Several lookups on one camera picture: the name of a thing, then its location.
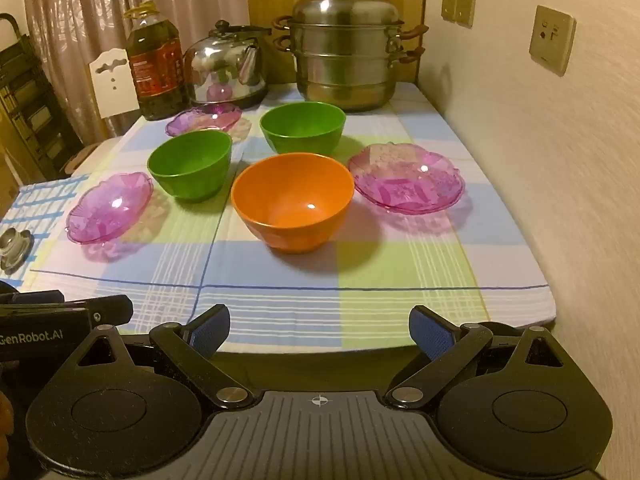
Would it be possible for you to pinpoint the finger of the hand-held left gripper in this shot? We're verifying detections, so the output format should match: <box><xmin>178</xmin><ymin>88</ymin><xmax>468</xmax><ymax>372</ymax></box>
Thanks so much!
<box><xmin>0</xmin><ymin>282</ymin><xmax>65</xmax><ymax>307</ymax></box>
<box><xmin>84</xmin><ymin>295</ymin><xmax>134</xmax><ymax>326</ymax></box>

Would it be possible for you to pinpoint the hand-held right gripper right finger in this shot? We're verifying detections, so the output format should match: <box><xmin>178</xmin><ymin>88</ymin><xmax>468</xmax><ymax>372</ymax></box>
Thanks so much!
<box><xmin>383</xmin><ymin>304</ymin><xmax>567</xmax><ymax>410</ymax></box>

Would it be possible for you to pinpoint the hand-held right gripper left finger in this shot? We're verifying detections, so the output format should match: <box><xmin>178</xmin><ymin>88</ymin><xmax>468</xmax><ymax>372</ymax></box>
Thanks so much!
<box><xmin>74</xmin><ymin>304</ymin><xmax>256</xmax><ymax>410</ymax></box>

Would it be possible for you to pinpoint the purple translucent plate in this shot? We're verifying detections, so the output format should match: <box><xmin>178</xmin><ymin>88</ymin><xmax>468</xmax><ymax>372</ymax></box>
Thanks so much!
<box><xmin>166</xmin><ymin>102</ymin><xmax>252</xmax><ymax>141</ymax></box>
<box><xmin>347</xmin><ymin>143</ymin><xmax>465</xmax><ymax>216</ymax></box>
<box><xmin>66</xmin><ymin>171</ymin><xmax>155</xmax><ymax>246</ymax></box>

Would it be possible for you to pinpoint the orange plastic bowl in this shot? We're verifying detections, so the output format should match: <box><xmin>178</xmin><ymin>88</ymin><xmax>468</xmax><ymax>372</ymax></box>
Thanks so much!
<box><xmin>230</xmin><ymin>154</ymin><xmax>356</xmax><ymax>254</ymax></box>

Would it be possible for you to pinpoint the green plastic bowl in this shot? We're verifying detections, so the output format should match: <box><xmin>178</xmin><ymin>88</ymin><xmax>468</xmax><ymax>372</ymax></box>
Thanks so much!
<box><xmin>146</xmin><ymin>131</ymin><xmax>233</xmax><ymax>203</ymax></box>
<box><xmin>260</xmin><ymin>102</ymin><xmax>347</xmax><ymax>157</ymax></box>

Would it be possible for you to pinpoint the checked tablecloth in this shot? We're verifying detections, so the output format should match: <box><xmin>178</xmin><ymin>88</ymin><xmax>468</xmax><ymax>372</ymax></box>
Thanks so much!
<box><xmin>30</xmin><ymin>82</ymin><xmax>558</xmax><ymax>356</ymax></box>

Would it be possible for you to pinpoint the blue checked towel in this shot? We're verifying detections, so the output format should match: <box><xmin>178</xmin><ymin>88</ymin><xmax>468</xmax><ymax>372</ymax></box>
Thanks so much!
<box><xmin>0</xmin><ymin>172</ymin><xmax>93</xmax><ymax>281</ymax></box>

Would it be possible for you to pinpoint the black rack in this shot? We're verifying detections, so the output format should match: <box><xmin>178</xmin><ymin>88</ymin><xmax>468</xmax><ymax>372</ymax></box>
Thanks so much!
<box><xmin>0</xmin><ymin>12</ymin><xmax>83</xmax><ymax>183</ymax></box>

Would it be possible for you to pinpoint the white chair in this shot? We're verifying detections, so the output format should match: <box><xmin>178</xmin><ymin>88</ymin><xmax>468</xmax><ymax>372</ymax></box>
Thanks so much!
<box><xmin>89</xmin><ymin>48</ymin><xmax>141</xmax><ymax>138</ymax></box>

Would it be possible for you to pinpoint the cooking oil bottle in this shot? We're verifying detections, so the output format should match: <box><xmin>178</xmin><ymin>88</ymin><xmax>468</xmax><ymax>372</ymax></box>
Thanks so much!
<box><xmin>123</xmin><ymin>2</ymin><xmax>188</xmax><ymax>122</ymax></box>

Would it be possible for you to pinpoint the steel kettle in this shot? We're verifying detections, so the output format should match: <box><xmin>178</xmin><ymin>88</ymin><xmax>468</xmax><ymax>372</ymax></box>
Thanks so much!
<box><xmin>182</xmin><ymin>20</ymin><xmax>273</xmax><ymax>110</ymax></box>

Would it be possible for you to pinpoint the steel steamer pot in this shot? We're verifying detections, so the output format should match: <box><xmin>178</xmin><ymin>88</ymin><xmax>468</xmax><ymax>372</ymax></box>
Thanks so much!
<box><xmin>272</xmin><ymin>0</ymin><xmax>430</xmax><ymax>113</ymax></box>

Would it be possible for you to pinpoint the patterned curtain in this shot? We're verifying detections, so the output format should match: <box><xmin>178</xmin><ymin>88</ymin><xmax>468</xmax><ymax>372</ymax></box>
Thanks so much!
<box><xmin>20</xmin><ymin>0</ymin><xmax>251</xmax><ymax>141</ymax></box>

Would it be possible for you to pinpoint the square wall socket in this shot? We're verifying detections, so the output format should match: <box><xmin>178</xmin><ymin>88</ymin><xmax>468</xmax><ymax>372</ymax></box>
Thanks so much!
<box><xmin>529</xmin><ymin>5</ymin><xmax>577</xmax><ymax>77</ymax></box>

